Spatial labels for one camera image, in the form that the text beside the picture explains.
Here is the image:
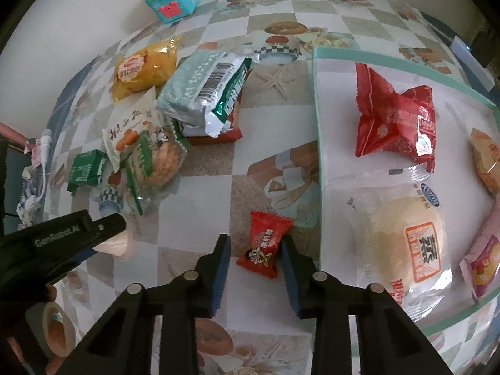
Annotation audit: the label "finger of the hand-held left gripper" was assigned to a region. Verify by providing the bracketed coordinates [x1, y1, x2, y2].
[8, 210, 128, 272]

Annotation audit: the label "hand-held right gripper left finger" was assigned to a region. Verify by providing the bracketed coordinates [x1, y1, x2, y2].
[72, 234, 232, 375]

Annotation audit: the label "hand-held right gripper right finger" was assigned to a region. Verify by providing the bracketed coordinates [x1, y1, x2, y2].
[282, 235, 456, 375]

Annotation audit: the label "pale round bun packet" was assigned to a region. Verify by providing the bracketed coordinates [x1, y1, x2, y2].
[95, 230, 131, 260]

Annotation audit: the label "small red candy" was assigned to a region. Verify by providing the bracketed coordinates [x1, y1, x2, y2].
[236, 211, 294, 280]

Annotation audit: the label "dark green snack packet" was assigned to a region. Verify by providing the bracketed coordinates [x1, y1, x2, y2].
[67, 149, 109, 196]

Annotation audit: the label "clear rice cracker packet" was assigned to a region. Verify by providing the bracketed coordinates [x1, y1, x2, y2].
[125, 119, 192, 216]

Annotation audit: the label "white pastry packet orange print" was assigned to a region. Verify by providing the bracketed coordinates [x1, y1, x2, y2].
[102, 86, 173, 173]

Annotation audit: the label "round white cake packet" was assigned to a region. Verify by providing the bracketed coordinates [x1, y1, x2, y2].
[347, 164, 454, 321]

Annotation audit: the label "white tray teal rim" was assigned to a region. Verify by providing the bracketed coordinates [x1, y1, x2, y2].
[312, 46, 500, 360]

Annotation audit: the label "red-brown snack packet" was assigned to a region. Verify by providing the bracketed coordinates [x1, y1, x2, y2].
[182, 107, 243, 146]

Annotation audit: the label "mint green snack packet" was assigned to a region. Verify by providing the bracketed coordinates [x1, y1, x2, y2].
[156, 49, 253, 138]

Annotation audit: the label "red snack packet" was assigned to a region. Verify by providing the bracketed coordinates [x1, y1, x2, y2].
[355, 62, 437, 173]

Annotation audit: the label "pink snack packet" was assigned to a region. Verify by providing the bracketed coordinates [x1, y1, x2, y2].
[459, 199, 500, 303]

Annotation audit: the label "peach swiss roll packet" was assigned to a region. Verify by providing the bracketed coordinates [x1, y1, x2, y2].
[470, 127, 500, 196]

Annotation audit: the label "person's left hand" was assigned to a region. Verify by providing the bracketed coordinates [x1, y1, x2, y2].
[4, 334, 26, 375]

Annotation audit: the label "crumpled wrappers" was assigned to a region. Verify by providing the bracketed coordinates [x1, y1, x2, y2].
[17, 166, 48, 227]

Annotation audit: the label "dark blue cabinet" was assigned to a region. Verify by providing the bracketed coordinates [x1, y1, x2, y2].
[0, 138, 26, 239]

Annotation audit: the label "small pink packet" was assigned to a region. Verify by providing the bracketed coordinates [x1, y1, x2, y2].
[24, 137, 43, 165]

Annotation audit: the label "pink wooden bar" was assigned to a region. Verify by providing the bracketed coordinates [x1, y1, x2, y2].
[0, 122, 30, 143]

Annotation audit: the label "yellow bread packet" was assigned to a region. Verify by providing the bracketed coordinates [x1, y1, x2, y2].
[112, 37, 182, 103]

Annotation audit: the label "black box device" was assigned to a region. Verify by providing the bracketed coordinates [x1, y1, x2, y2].
[471, 19, 500, 67]

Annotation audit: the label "white charger with cable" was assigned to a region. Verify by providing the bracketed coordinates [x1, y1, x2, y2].
[17, 135, 53, 223]

